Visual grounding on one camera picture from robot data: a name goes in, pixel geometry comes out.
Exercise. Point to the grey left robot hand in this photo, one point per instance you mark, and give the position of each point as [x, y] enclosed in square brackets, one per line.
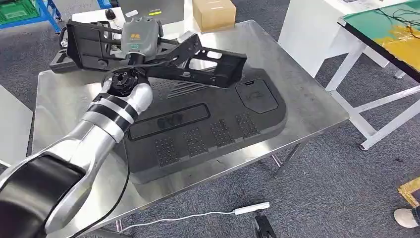
[141, 34]

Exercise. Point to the long black plastic bracket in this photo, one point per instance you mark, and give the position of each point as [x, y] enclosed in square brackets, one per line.
[210, 70]

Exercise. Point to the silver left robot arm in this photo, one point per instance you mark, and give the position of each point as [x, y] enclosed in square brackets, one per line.
[98, 131]

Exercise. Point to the dark grey box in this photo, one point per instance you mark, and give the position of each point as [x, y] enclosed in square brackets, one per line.
[164, 6]

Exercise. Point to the black computer mouse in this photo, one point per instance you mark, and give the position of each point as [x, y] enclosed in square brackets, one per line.
[110, 14]

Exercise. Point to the cardboard box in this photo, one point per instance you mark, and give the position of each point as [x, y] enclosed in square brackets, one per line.
[213, 14]

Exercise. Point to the flat black plastic part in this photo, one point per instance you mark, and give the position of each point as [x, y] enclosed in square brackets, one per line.
[62, 64]

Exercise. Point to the large black plastic panel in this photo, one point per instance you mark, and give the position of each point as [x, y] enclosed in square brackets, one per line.
[223, 111]

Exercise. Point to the green crate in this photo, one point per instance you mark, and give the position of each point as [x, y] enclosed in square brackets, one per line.
[16, 10]

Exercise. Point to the white side table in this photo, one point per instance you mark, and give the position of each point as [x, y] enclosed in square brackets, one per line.
[13, 128]

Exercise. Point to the steel table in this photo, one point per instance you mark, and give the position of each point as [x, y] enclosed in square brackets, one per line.
[302, 85]

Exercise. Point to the white board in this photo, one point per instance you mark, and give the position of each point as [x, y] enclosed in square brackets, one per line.
[311, 36]

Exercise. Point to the green mat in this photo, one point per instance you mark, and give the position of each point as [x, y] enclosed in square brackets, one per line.
[367, 23]

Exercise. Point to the dark table with white legs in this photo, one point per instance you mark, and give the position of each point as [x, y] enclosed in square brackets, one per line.
[354, 111]

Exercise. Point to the black robot foot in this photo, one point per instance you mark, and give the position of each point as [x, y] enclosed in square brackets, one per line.
[262, 228]

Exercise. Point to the yellow sheet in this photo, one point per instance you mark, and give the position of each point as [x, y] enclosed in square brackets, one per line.
[403, 46]

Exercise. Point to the person's foot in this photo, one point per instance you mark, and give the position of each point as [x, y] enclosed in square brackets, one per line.
[406, 217]

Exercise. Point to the blue frame cart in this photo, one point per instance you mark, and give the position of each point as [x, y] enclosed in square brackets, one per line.
[49, 14]

